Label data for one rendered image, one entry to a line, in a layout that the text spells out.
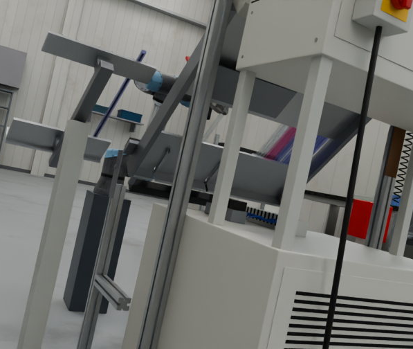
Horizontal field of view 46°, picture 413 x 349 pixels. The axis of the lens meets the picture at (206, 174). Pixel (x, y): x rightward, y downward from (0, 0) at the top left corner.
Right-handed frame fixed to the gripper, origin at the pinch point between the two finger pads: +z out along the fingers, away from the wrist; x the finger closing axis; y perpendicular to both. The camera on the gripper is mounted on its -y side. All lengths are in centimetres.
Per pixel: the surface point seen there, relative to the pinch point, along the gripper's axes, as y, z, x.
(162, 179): -32.7, -2.2, -7.8
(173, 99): 2.6, 6.2, -20.9
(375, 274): 10, 80, 6
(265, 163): -15.5, -1.6, 28.5
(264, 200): -33, -2, 39
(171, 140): -15.9, -1.6, -11.5
